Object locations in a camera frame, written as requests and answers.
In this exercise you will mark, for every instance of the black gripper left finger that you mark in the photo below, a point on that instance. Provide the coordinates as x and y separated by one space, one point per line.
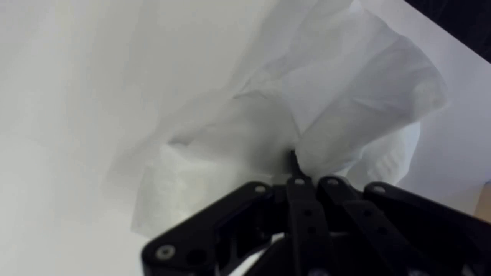
307 225

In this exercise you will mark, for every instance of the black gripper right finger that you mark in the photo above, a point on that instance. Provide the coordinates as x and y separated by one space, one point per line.
399 231

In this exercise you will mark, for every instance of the white paper napkin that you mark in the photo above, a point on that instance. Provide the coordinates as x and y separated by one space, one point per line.
245 128

